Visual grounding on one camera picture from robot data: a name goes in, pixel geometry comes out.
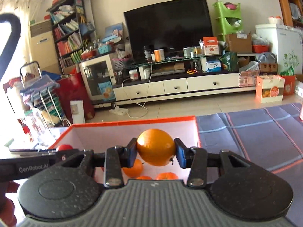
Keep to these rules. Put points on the brown cardboard box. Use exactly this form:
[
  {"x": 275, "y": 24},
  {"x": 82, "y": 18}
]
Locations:
[{"x": 239, "y": 43}]

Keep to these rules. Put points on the small orange front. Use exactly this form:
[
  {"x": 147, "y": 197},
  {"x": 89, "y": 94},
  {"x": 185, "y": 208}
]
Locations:
[{"x": 167, "y": 176}]

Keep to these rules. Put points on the small orange centre left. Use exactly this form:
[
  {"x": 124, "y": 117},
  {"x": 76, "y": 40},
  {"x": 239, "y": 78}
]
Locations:
[{"x": 134, "y": 171}]

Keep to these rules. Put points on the small orange behind finger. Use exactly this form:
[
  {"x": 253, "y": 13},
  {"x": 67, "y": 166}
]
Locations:
[{"x": 144, "y": 178}]

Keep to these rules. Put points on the dark bookshelf with books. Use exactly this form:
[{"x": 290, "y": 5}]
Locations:
[{"x": 71, "y": 30}]

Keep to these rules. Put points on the orange white product box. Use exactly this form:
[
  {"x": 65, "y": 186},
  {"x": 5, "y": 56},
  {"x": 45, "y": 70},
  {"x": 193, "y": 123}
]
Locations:
[{"x": 210, "y": 46}]

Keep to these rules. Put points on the black flat television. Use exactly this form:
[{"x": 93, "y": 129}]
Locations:
[{"x": 171, "y": 26}]

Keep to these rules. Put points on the large orange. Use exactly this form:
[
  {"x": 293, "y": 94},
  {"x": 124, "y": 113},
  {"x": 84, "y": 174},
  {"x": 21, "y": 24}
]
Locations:
[{"x": 156, "y": 147}]

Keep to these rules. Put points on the wooden display shelf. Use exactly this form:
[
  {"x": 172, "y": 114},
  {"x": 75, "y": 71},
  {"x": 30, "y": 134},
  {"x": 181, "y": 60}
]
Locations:
[{"x": 292, "y": 13}]

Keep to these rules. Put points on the person's hand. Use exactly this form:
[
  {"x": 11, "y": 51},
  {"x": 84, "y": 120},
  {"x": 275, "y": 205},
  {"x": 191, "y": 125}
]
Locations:
[{"x": 7, "y": 206}]

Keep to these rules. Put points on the white TV stand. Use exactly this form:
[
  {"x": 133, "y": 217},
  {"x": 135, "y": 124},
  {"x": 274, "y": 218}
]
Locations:
[{"x": 181, "y": 85}]

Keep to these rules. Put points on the orange gift box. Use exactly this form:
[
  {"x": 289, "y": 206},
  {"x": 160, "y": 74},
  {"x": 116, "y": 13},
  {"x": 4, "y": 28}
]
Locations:
[{"x": 269, "y": 88}]

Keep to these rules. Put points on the red yellow-lid canister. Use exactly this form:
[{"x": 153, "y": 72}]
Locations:
[{"x": 301, "y": 113}]

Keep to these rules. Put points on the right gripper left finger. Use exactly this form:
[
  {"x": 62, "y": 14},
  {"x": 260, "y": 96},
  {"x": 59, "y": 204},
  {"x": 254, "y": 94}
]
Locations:
[{"x": 116, "y": 158}]

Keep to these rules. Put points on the green stacking baskets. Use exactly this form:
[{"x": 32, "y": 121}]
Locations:
[{"x": 228, "y": 19}]

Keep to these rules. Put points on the blue plaid tablecloth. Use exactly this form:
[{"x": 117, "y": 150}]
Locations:
[{"x": 269, "y": 137}]

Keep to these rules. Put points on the white bowl on freezer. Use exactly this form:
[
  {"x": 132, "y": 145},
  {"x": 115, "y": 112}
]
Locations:
[{"x": 275, "y": 20}]

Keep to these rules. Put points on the wire trolley cart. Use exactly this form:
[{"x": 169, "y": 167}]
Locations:
[{"x": 34, "y": 100}]

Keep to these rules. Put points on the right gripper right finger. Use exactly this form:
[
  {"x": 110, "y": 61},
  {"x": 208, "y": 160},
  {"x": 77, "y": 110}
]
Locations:
[{"x": 194, "y": 158}]

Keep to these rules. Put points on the white chest freezer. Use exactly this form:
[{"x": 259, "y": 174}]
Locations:
[{"x": 286, "y": 44}]

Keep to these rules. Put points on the white air conditioner unit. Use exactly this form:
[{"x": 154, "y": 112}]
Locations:
[{"x": 42, "y": 46}]

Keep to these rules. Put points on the orange cardboard box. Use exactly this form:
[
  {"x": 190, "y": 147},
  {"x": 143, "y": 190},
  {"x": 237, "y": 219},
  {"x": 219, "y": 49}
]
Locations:
[{"x": 100, "y": 136}]

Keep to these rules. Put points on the white glass-door cabinet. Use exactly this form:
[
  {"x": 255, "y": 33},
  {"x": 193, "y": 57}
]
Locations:
[{"x": 99, "y": 79}]

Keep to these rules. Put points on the red cherry tomato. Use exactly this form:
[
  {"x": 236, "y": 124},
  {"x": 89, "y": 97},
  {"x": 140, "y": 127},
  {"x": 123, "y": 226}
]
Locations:
[{"x": 64, "y": 147}]

